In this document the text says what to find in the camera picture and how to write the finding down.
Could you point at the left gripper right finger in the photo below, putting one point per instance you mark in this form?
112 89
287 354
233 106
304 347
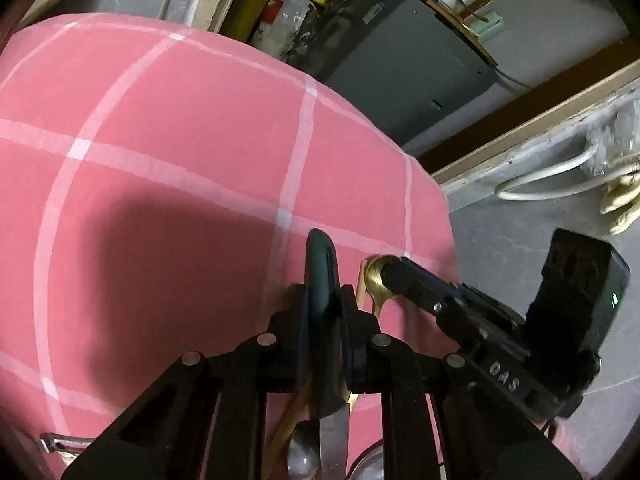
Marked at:
358 328

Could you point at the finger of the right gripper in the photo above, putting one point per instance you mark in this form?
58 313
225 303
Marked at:
427 291

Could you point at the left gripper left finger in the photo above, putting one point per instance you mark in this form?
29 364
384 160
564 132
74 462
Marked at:
320 340

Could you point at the gold spoon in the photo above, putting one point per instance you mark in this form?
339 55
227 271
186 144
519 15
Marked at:
373 281

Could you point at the white rubber gloves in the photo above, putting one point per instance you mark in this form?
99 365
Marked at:
622 196

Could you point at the dark grey cabinet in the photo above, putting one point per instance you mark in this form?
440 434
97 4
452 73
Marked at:
397 61

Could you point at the pink checked tablecloth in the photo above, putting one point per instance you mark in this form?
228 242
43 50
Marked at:
157 187

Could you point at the steel peeler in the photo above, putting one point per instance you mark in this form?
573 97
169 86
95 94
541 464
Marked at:
60 443

